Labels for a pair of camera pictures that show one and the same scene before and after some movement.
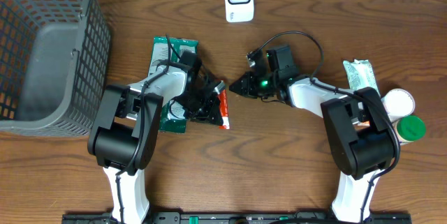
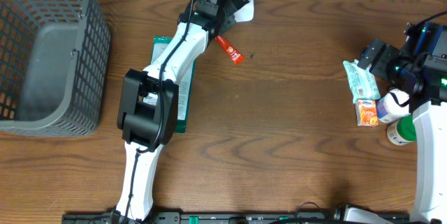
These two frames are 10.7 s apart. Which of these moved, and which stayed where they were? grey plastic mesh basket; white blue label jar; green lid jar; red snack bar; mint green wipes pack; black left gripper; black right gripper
Moved: black left gripper; red snack bar; black right gripper
Stayed: mint green wipes pack; green lid jar; grey plastic mesh basket; white blue label jar
